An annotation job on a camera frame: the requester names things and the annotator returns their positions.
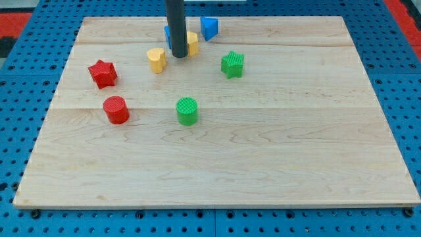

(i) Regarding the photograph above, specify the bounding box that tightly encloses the yellow heart block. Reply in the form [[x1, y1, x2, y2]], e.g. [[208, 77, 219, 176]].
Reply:
[[147, 48, 167, 74]]

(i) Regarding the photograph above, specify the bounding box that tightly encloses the yellow hexagon block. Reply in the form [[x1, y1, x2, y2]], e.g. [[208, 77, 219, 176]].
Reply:
[[187, 32, 199, 57]]

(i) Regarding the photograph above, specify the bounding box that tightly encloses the green cylinder block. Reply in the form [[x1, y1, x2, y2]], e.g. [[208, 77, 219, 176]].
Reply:
[[176, 97, 198, 126]]

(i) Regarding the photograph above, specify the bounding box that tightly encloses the green star block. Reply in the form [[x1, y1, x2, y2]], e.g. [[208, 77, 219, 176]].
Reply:
[[221, 51, 245, 79]]

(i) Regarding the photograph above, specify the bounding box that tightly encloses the light wooden board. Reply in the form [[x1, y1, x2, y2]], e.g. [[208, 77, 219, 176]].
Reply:
[[13, 16, 420, 210]]

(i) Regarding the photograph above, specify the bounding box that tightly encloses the blue triangle block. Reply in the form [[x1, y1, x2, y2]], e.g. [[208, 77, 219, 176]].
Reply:
[[200, 16, 218, 41]]

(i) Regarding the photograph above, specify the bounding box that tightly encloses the red cylinder block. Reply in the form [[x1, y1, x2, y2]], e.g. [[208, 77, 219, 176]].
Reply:
[[103, 95, 130, 124]]

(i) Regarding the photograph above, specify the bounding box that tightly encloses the blue block behind rod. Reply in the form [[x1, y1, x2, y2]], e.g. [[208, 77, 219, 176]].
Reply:
[[164, 26, 172, 49]]

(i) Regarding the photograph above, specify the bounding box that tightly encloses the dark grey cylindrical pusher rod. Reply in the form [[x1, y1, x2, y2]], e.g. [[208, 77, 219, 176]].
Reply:
[[164, 0, 188, 58]]

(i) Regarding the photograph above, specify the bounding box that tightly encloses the red star block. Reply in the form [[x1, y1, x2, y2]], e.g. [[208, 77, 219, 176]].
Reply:
[[88, 60, 117, 90]]

